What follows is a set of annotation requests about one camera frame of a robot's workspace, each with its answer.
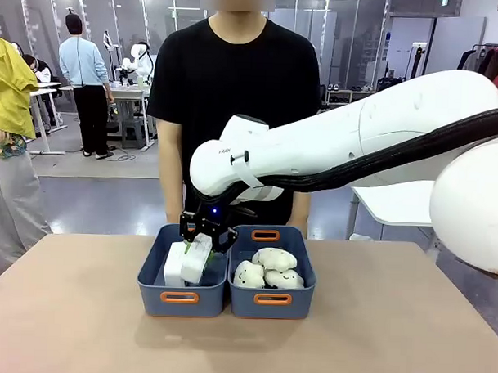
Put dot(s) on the person in yellow jacket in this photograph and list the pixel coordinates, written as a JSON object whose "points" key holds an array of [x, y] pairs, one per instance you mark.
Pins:
{"points": [[10, 104]]}

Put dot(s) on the white side table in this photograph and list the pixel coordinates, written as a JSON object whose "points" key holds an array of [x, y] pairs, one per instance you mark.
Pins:
{"points": [[391, 204]]}

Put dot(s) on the white digital clock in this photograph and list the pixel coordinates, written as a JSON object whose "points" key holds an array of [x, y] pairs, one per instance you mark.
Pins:
{"points": [[194, 266], [172, 265]]}

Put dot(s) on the white desk with metal legs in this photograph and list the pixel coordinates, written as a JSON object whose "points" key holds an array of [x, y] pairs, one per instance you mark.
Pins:
{"points": [[47, 91]]}

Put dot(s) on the person in black t-shirt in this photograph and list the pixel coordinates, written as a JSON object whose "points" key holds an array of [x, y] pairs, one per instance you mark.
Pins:
{"points": [[236, 83]]}

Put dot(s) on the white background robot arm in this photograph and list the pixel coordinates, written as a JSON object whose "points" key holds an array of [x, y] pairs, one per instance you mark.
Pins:
{"points": [[139, 62]]}

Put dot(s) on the grey plastic stool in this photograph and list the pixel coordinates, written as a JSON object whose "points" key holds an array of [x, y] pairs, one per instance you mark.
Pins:
{"points": [[134, 133]]}

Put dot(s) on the person's left forearm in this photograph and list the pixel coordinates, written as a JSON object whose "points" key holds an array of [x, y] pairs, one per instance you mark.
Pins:
{"points": [[301, 213]]}

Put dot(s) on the low shoe rack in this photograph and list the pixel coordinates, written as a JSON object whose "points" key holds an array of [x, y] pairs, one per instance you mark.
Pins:
{"points": [[348, 96]]}

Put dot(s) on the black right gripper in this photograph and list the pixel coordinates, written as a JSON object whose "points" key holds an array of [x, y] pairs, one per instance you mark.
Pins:
{"points": [[212, 213]]}

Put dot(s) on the seated person in white top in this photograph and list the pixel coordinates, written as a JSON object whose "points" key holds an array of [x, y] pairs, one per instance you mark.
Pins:
{"points": [[39, 70]]}

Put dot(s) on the black tripod stand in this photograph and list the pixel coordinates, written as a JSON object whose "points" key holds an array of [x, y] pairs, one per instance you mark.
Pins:
{"points": [[419, 61]]}

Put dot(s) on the white cloud plush toy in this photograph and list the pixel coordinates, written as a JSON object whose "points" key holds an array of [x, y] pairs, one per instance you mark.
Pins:
{"points": [[284, 279], [248, 275], [273, 257]]}

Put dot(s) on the person in light blue shirt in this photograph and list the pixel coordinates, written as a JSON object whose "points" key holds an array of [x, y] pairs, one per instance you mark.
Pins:
{"points": [[83, 74]]}

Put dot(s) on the clothes rack with garments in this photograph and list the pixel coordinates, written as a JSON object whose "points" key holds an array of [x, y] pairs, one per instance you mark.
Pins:
{"points": [[482, 59]]}

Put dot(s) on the person's right forearm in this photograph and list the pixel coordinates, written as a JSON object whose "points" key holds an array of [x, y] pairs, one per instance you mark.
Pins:
{"points": [[170, 184]]}

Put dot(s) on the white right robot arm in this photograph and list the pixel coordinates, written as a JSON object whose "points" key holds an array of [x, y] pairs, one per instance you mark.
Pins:
{"points": [[316, 144]]}

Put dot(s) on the white workbench table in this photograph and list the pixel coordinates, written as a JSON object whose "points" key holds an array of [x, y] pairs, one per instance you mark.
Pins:
{"points": [[129, 94]]}

